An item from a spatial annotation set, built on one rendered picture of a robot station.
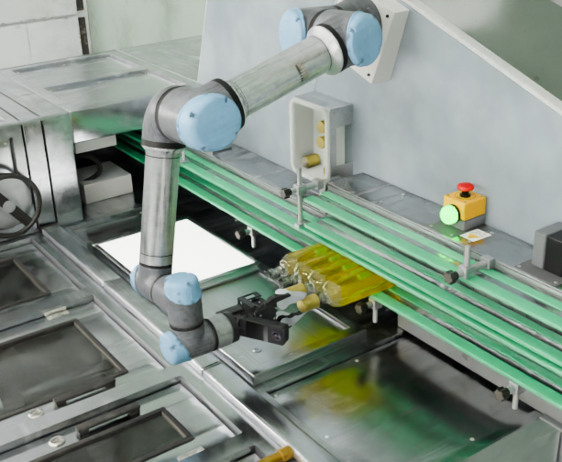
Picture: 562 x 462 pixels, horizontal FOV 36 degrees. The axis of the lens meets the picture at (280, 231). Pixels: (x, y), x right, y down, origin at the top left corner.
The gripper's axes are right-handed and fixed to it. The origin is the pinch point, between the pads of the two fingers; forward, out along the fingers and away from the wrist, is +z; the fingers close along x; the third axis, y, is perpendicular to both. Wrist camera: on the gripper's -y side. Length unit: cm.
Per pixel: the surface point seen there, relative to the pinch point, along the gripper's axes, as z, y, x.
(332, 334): 9.8, 2.0, 12.5
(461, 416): 14.3, -37.8, 16.2
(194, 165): 22, 88, -5
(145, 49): 49, 174, -24
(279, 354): -5.9, 2.5, 12.5
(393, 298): 22.7, -5.9, 3.4
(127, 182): 14, 125, 10
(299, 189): 19.1, 27.5, -15.9
